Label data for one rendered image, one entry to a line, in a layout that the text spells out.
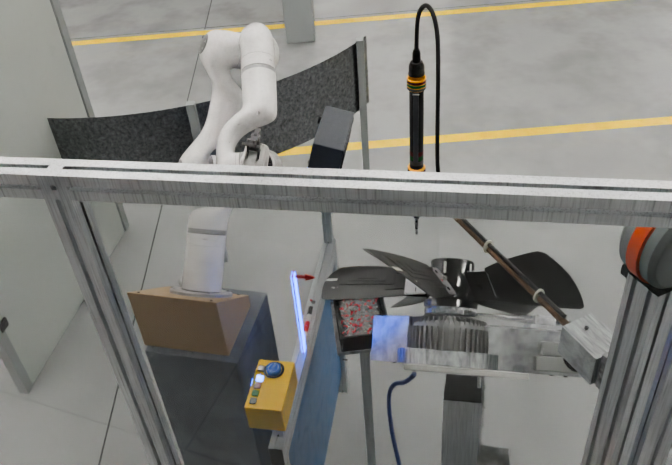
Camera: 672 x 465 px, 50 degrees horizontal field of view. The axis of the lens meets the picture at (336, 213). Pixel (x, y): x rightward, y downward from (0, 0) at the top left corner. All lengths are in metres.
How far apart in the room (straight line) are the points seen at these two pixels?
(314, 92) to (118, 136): 0.98
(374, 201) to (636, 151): 3.99
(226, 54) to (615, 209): 1.40
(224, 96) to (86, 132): 1.55
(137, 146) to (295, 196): 2.67
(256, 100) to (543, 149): 3.11
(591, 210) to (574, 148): 3.87
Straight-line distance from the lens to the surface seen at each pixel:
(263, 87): 1.87
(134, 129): 3.51
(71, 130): 3.61
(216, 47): 2.08
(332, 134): 2.53
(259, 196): 0.94
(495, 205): 0.90
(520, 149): 4.72
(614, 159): 4.73
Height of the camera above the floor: 2.58
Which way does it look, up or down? 38 degrees down
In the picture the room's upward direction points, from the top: 5 degrees counter-clockwise
